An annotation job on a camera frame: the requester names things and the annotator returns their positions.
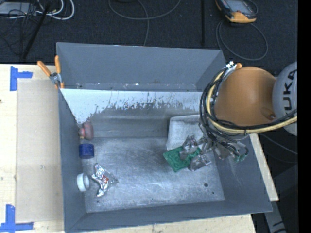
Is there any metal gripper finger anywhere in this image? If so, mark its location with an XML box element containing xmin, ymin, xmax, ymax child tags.
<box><xmin>180</xmin><ymin>134</ymin><xmax>204</xmax><ymax>160</ymax></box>
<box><xmin>188</xmin><ymin>154</ymin><xmax>212</xmax><ymax>172</ymax></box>

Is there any white rectangular tray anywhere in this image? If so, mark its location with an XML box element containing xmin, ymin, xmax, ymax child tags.
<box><xmin>166</xmin><ymin>115</ymin><xmax>207</xmax><ymax>152</ymax></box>

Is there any green flat square board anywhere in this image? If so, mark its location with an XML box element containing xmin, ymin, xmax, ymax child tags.
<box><xmin>162</xmin><ymin>146</ymin><xmax>202</xmax><ymax>173</ymax></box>

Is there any grey metal bin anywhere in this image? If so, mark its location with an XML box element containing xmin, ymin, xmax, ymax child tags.
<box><xmin>55</xmin><ymin>42</ymin><xmax>274</xmax><ymax>233</ymax></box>

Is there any crumpled silver foil wrapper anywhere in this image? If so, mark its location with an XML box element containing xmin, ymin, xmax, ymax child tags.
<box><xmin>91</xmin><ymin>163</ymin><xmax>120</xmax><ymax>198</ymax></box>

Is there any blue cylinder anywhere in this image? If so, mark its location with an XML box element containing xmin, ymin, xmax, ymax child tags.
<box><xmin>78</xmin><ymin>143</ymin><xmax>95</xmax><ymax>160</ymax></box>

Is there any red-brown toy animal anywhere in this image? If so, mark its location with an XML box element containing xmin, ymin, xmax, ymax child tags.
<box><xmin>77</xmin><ymin>121</ymin><xmax>95</xmax><ymax>141</ymax></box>

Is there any white cup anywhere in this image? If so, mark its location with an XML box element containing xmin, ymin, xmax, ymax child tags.
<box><xmin>76</xmin><ymin>173</ymin><xmax>91</xmax><ymax>193</ymax></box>

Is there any pale wood flat board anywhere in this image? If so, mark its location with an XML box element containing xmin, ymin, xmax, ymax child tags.
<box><xmin>15</xmin><ymin>78</ymin><xmax>65</xmax><ymax>224</ymax></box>

